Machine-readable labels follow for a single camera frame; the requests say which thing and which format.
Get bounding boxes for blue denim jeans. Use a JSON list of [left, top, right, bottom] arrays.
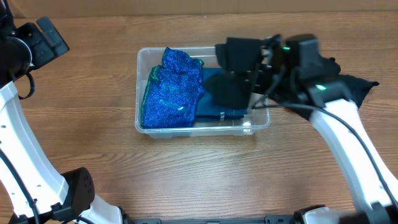
[[195, 68, 251, 122]]

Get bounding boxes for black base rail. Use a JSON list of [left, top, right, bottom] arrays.
[[129, 215, 297, 224]]

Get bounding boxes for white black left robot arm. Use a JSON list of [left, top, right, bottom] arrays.
[[1, 1, 131, 223]]

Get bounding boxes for small black garment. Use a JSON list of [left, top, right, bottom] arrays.
[[205, 37, 264, 110]]

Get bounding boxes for clear plastic storage bin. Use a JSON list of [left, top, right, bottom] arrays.
[[134, 46, 271, 139]]

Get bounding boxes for long black garment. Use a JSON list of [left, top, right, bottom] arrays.
[[339, 75, 379, 108]]

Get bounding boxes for blue green sequin cloth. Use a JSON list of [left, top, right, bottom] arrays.
[[141, 47, 205, 129]]

